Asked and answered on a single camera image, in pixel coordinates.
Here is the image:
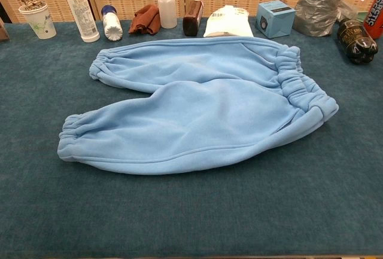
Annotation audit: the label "light blue sweatpants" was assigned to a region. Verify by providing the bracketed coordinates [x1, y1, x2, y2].
[57, 36, 339, 176]

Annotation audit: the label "teal table mat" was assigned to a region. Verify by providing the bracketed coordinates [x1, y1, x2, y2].
[0, 16, 383, 257]

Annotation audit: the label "brown rectangular jar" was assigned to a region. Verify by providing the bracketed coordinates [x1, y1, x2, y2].
[183, 0, 205, 38]

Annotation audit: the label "white plastic packet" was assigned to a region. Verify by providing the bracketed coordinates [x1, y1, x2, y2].
[203, 5, 254, 38]

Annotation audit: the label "brown cloth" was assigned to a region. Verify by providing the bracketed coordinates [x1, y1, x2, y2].
[128, 4, 161, 36]

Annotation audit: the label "clear squeeze wash bottle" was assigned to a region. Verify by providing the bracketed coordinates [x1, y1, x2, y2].
[157, 0, 178, 29]

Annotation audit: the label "white bottle with blue cap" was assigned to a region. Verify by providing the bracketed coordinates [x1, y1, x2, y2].
[101, 4, 124, 41]

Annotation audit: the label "small light blue box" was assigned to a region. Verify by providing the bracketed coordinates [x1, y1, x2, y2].
[256, 0, 297, 39]

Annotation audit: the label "tall white plastic bottle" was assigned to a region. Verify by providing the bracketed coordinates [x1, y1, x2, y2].
[61, 0, 101, 44]

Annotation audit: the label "grey garbage bag roll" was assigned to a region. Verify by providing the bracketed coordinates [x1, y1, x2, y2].
[292, 0, 358, 38]

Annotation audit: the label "white paper cup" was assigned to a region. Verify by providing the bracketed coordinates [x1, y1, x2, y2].
[18, 2, 57, 40]

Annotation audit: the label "black soda bottle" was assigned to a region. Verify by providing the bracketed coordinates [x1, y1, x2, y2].
[336, 18, 378, 65]

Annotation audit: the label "orange soda bottle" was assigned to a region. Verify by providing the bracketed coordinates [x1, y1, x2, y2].
[363, 0, 383, 40]

